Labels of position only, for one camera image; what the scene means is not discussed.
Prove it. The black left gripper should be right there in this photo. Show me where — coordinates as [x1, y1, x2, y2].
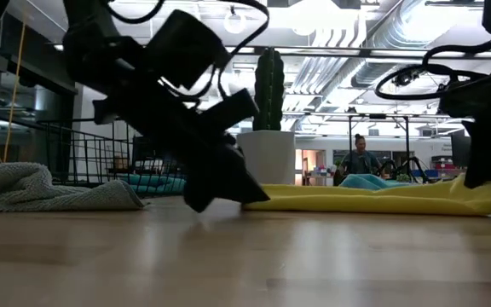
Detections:
[64, 36, 271, 213]

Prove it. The teal microfiber towel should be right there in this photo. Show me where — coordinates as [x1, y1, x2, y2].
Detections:
[338, 173, 413, 191]
[117, 173, 187, 195]

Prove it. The yellow microfiber towel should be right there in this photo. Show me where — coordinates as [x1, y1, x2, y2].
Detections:
[240, 172, 491, 217]

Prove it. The gray microfiber towel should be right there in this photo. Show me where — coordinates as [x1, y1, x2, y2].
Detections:
[0, 161, 145, 213]

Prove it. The black computer monitor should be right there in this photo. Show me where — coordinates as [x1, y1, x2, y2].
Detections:
[449, 135, 473, 168]

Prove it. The white plant pot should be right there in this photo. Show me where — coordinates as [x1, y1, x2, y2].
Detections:
[236, 130, 297, 185]

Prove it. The small dark monitor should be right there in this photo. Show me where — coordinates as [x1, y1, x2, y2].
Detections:
[132, 136, 161, 161]

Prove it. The green cactus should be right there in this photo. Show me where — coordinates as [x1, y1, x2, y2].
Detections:
[251, 47, 286, 132]

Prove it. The standing person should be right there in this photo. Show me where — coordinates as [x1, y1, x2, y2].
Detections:
[337, 133, 385, 180]

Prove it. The black ceiling camera cluster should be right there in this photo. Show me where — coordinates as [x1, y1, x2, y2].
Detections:
[394, 67, 415, 86]

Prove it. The black background rig frame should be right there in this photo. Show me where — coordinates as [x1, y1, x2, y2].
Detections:
[347, 113, 411, 171]

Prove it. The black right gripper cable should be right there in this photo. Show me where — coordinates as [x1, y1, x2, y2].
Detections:
[374, 36, 491, 102]

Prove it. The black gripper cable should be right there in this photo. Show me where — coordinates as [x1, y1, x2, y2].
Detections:
[374, 36, 491, 102]
[104, 0, 271, 103]

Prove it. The black wire basket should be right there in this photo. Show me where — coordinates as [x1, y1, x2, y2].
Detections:
[36, 119, 187, 198]

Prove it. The white ring lamp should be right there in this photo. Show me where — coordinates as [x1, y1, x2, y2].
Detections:
[222, 10, 247, 35]

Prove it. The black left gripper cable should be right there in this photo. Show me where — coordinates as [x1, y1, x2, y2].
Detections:
[104, 0, 271, 103]

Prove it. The orange extension cable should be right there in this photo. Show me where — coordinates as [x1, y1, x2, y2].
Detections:
[0, 20, 27, 164]

